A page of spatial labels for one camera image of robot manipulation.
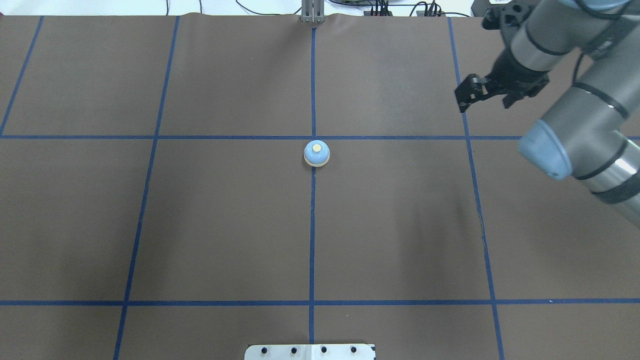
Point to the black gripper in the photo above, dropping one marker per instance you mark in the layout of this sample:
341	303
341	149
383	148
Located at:
514	70

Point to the light blue call bell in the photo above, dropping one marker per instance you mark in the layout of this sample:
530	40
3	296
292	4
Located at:
316	153

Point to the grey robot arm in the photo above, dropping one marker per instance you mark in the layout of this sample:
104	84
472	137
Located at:
579	136

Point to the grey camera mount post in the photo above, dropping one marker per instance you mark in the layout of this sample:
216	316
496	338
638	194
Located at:
312	11

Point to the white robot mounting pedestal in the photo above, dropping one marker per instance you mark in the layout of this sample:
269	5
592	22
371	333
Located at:
326	351

